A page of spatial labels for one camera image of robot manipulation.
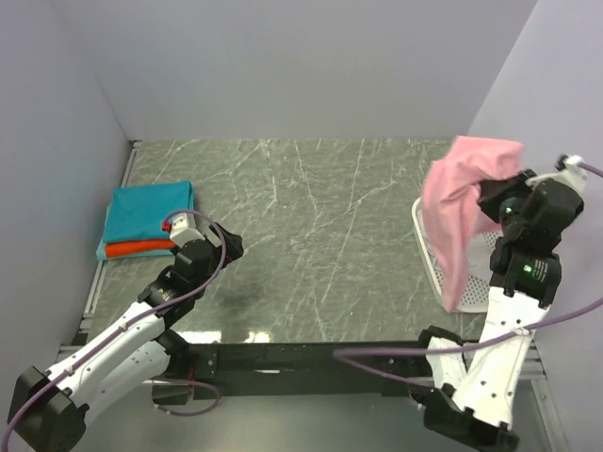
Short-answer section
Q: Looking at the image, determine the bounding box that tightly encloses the pink t-shirt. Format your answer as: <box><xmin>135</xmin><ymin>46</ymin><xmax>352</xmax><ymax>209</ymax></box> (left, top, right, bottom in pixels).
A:
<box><xmin>421</xmin><ymin>136</ymin><xmax>523</xmax><ymax>313</ymax></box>

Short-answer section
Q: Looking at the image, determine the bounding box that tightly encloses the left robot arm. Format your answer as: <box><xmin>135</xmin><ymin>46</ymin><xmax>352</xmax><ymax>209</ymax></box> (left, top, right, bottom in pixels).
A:
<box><xmin>7</xmin><ymin>225</ymin><xmax>244</xmax><ymax>451</ymax></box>

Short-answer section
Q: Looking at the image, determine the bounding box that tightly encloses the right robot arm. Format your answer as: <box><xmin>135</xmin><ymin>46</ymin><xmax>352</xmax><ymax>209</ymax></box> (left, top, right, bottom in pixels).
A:
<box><xmin>413</xmin><ymin>168</ymin><xmax>588</xmax><ymax>451</ymax></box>

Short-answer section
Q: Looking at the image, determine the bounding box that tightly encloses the white t-shirt in basket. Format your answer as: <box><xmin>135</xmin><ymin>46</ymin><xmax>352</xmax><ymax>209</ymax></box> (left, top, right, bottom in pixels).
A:
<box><xmin>467</xmin><ymin>233</ymin><xmax>498</xmax><ymax>272</ymax></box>

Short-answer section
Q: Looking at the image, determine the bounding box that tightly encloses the teal folded t-shirt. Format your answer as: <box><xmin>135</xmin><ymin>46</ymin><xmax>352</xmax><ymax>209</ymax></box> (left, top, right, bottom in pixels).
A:
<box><xmin>96</xmin><ymin>181</ymin><xmax>194</xmax><ymax>261</ymax></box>

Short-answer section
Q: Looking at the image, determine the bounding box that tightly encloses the orange folded t-shirt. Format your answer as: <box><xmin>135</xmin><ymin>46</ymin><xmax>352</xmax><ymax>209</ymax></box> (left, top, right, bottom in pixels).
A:
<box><xmin>105</xmin><ymin>239</ymin><xmax>174</xmax><ymax>258</ymax></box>

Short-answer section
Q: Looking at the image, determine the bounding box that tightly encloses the white plastic basket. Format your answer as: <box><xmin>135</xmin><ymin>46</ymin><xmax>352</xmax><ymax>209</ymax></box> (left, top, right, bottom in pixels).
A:
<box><xmin>411</xmin><ymin>198</ymin><xmax>492</xmax><ymax>314</ymax></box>

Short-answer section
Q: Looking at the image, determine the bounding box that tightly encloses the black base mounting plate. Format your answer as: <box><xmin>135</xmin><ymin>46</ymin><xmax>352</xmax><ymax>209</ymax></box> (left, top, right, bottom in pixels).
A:
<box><xmin>160</xmin><ymin>342</ymin><xmax>431</xmax><ymax>402</ymax></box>

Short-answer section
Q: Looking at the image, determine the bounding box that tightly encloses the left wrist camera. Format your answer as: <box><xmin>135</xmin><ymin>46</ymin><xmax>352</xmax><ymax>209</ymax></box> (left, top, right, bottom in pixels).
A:
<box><xmin>162</xmin><ymin>213</ymin><xmax>204</xmax><ymax>248</ymax></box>

